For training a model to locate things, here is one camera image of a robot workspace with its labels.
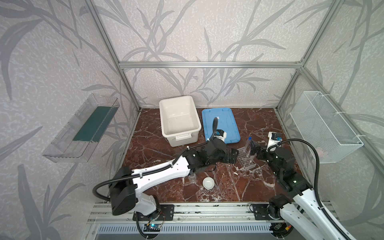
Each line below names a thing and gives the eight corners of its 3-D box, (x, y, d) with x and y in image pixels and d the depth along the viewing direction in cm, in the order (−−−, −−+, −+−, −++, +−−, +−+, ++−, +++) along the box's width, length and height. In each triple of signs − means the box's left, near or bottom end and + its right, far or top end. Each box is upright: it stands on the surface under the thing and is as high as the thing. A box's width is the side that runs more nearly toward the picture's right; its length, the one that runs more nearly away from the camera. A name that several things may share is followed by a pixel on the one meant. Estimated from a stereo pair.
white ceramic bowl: (202, 189, 83) (202, 188, 81) (202, 178, 87) (202, 177, 85) (214, 189, 83) (214, 188, 81) (213, 178, 87) (214, 177, 85)
